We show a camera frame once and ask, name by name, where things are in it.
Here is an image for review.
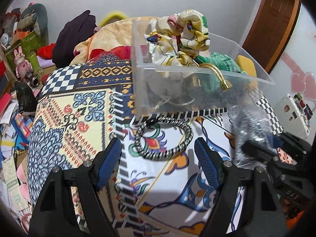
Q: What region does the silver tinsel plastic bag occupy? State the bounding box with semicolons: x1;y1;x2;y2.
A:
228;96;276;170

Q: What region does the yellow sponge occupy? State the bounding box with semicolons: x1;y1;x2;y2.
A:
236;55;257;78

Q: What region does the black white braided rope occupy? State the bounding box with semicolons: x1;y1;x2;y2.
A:
133;115;195;161

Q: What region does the green knitted cloth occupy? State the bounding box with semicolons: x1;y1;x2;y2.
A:
194;52;245;94

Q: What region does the floral fabric bundle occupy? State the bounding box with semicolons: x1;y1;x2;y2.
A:
144;10;211;67

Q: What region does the white small cabinet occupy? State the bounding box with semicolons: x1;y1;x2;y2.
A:
273;93;313;140

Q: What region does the blue colourful pencil case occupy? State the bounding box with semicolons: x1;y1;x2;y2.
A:
11;113;34;144

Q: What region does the patterned bed cover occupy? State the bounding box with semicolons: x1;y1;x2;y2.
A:
27;54;283;236

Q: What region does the black plastic bag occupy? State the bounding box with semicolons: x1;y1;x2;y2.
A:
14;81;38;116

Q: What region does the brown wooden door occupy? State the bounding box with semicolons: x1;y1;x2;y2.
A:
243;0;301;73

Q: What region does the clear plastic storage box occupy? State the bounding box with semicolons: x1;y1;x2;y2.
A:
131;20;275;118

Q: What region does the pink bunny plush toy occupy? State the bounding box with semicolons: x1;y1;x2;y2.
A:
13;46;33;80

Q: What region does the green cylinder bottle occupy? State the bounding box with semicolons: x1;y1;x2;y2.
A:
26;51;40;74

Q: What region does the green cardboard box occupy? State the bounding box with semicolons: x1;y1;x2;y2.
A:
4;32;42;71

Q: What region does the dark purple clothing pile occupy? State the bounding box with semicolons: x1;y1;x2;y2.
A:
52;10;96;69

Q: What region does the grey stuffed toy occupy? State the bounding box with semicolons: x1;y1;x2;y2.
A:
17;3;48;46

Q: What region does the beige fleece blanket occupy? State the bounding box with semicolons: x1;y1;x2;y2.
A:
70;16;159;65

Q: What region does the yellow plush ring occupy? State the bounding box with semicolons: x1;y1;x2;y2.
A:
98;11;129;28

